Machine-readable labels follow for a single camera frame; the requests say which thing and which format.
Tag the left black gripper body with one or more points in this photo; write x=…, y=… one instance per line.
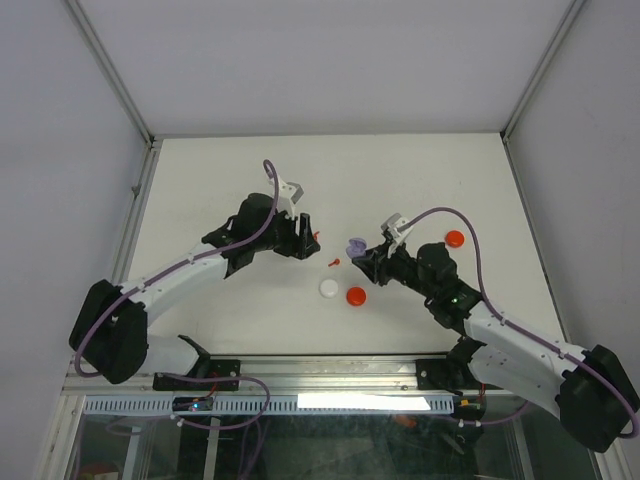
x=286, y=242

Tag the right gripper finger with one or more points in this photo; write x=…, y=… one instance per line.
x=373, y=255
x=372, y=269

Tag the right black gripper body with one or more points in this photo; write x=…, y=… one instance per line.
x=398, y=266

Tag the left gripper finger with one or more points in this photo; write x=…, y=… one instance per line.
x=310, y=246
x=305, y=230

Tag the purple charging case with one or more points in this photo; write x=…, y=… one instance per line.
x=356, y=248

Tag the red charging case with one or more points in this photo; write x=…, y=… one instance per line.
x=455, y=239
x=356, y=296

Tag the white charging case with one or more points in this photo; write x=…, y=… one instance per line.
x=329, y=288

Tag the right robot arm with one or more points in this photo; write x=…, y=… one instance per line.
x=587, y=391

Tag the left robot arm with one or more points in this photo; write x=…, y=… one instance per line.
x=111, y=337

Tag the small green-lit circuit board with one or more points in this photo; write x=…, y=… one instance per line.
x=193, y=404

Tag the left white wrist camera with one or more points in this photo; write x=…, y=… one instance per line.
x=289, y=194

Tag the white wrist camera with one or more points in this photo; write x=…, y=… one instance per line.
x=396, y=230
x=289, y=194

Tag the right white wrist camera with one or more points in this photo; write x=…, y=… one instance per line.
x=396, y=230

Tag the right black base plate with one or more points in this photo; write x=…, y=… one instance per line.
x=432, y=374

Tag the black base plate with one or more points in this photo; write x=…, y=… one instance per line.
x=432, y=374
x=216, y=374

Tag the aluminium front rail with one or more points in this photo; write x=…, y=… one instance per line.
x=290, y=375

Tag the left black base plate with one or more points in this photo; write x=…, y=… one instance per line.
x=216, y=374

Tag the slotted cable duct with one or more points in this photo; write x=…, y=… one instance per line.
x=303, y=404

